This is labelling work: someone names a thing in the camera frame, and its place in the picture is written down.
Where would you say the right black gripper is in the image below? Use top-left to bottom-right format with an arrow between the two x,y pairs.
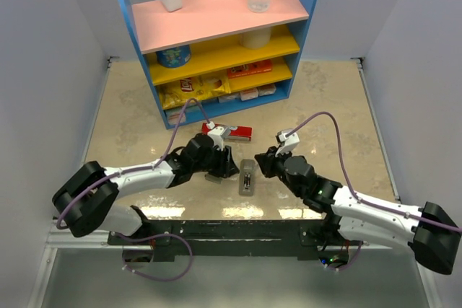
256,145 -> 303,198

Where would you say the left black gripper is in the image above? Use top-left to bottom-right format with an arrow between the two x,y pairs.
192,143 -> 239,178

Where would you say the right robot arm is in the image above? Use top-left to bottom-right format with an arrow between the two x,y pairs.
255,146 -> 461,275

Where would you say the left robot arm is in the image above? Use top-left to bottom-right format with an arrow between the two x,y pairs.
52,133 -> 239,245

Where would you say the red toothpaste box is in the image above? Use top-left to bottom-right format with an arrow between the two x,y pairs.
224,126 -> 253,141

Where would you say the green tissue pack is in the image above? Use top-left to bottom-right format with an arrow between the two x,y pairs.
185,102 -> 201,114

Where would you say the yellow chips bag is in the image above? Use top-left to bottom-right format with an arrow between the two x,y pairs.
158,72 -> 231,110

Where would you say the orange flat box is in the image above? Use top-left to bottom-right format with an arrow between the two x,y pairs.
227,59 -> 273,79

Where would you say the blue shelf unit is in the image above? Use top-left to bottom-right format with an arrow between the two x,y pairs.
118,0 -> 317,124

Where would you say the blue round tin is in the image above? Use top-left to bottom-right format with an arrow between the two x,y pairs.
156,45 -> 191,69

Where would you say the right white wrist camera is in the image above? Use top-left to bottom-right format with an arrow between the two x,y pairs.
276,129 -> 300,157

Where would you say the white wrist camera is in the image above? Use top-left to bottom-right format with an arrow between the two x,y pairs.
276,129 -> 300,157
206,121 -> 231,151

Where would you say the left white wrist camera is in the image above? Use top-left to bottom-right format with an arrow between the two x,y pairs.
206,121 -> 231,151

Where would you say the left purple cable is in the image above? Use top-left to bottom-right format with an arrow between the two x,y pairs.
56,97 -> 217,230

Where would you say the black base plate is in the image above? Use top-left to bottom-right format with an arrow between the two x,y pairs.
122,219 -> 349,265

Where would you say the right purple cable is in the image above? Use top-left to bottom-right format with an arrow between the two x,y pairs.
284,111 -> 462,234

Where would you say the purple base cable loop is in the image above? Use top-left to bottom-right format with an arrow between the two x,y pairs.
121,227 -> 196,281

